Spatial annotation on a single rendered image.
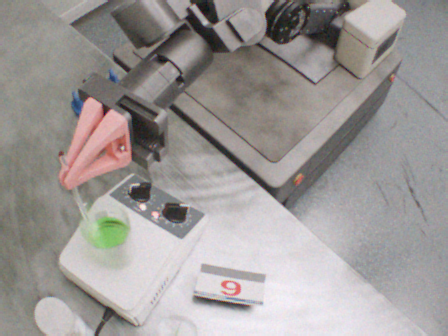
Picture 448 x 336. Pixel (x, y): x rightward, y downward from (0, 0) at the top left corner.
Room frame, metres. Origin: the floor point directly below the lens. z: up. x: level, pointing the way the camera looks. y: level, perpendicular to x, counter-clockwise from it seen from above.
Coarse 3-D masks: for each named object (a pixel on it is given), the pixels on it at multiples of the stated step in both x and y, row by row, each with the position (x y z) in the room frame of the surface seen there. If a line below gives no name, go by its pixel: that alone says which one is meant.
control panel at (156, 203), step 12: (132, 180) 0.31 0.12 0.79; (144, 180) 0.32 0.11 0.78; (120, 192) 0.28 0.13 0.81; (156, 192) 0.30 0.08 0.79; (132, 204) 0.26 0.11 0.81; (144, 204) 0.27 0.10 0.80; (156, 204) 0.28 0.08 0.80; (144, 216) 0.25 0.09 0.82; (156, 216) 0.25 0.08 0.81; (192, 216) 0.27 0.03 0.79; (168, 228) 0.24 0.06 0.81; (180, 228) 0.24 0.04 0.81
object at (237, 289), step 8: (200, 280) 0.19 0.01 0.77; (208, 280) 0.19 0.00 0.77; (216, 280) 0.19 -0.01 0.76; (224, 280) 0.19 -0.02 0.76; (200, 288) 0.17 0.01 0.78; (208, 288) 0.17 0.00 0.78; (216, 288) 0.18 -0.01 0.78; (224, 288) 0.18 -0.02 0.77; (232, 288) 0.18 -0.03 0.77; (240, 288) 0.18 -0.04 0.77; (248, 288) 0.18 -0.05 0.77; (256, 288) 0.19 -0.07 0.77; (232, 296) 0.16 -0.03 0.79; (240, 296) 0.17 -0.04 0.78; (248, 296) 0.17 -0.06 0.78; (256, 296) 0.17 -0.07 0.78
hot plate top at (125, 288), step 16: (144, 224) 0.23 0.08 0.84; (80, 240) 0.18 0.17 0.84; (144, 240) 0.20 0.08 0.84; (160, 240) 0.21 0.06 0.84; (64, 256) 0.16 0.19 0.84; (80, 256) 0.16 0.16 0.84; (144, 256) 0.18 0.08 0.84; (160, 256) 0.19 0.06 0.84; (80, 272) 0.14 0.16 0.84; (96, 272) 0.15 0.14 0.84; (112, 272) 0.15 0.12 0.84; (128, 272) 0.16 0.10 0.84; (144, 272) 0.16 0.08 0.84; (96, 288) 0.12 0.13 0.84; (112, 288) 0.13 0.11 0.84; (128, 288) 0.13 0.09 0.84; (144, 288) 0.14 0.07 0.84; (128, 304) 0.11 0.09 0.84
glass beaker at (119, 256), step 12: (84, 204) 0.20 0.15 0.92; (96, 204) 0.21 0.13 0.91; (108, 204) 0.21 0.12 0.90; (120, 204) 0.21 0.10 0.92; (96, 216) 0.20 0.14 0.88; (108, 216) 0.21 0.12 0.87; (120, 216) 0.21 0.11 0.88; (84, 228) 0.18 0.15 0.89; (132, 228) 0.18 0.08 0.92; (132, 240) 0.18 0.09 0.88; (96, 252) 0.16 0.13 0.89; (108, 252) 0.16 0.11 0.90; (120, 252) 0.16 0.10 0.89; (132, 252) 0.18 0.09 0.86; (108, 264) 0.15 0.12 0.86; (120, 264) 0.16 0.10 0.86
